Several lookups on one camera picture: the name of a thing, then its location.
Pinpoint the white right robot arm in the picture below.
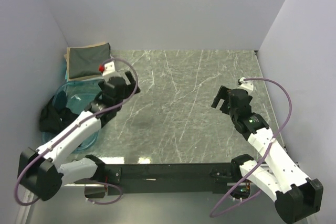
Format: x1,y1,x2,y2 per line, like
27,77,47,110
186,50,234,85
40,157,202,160
212,82,323,223

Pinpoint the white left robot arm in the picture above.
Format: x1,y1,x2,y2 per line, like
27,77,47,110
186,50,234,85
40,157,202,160
14,70,140,206

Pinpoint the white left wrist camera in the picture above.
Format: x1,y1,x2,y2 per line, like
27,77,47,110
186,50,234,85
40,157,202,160
98,60,117,80

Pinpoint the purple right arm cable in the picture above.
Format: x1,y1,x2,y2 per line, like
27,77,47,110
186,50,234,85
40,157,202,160
209,77,293,218

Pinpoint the clear blue plastic bin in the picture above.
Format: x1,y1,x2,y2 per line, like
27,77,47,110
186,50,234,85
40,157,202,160
41,80,100,144

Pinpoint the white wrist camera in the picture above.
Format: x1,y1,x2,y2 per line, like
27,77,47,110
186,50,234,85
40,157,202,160
98,60,117,80
238,77,254,94

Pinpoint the folded tan t-shirt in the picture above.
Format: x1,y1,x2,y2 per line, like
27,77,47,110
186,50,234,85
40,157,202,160
64,41,109,82

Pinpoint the dark grey t-shirt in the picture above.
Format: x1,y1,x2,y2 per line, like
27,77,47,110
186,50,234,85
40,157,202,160
68,42,112,80

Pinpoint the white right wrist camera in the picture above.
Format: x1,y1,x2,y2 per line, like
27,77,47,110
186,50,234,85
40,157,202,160
238,77,254,94

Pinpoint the black t-shirt in bin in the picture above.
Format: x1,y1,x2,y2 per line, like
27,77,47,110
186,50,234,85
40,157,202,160
38,97,79,134

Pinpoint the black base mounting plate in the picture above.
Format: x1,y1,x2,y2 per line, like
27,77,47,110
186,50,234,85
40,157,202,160
98,163,235,194

